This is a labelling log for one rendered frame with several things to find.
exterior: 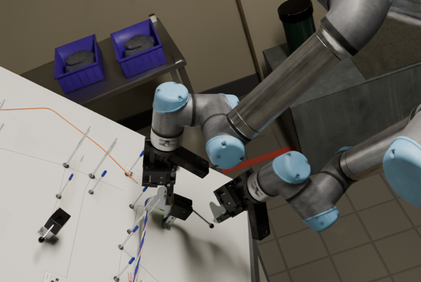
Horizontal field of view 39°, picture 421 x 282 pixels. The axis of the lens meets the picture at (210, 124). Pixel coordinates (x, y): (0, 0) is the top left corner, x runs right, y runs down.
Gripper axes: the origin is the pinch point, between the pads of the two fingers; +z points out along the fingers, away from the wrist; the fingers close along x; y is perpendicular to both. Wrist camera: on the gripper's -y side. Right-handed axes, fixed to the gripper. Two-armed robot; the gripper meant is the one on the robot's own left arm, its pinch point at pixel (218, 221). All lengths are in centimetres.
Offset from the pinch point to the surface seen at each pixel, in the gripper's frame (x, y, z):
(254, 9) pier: -165, 89, 85
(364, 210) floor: -127, -33, 63
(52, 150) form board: 26.2, 37.2, 11.1
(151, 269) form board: 23.3, -1.3, 2.1
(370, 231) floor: -118, -41, 58
